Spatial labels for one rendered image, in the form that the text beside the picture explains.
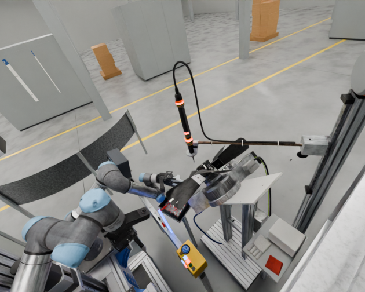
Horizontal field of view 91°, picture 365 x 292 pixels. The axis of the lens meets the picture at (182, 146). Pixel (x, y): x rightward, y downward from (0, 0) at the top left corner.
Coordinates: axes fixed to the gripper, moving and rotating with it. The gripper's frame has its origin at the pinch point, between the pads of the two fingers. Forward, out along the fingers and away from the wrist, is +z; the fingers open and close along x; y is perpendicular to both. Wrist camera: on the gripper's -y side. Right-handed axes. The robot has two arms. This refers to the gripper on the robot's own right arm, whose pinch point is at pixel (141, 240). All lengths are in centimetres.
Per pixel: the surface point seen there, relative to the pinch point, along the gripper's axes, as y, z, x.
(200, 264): -15.8, 40.8, 11.7
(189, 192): -39, 29, -21
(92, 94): -70, 73, -442
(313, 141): -84, -9, 26
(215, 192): -52, 33, -10
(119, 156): -18, 24, -93
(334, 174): -90, 10, 37
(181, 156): -114, 148, -164
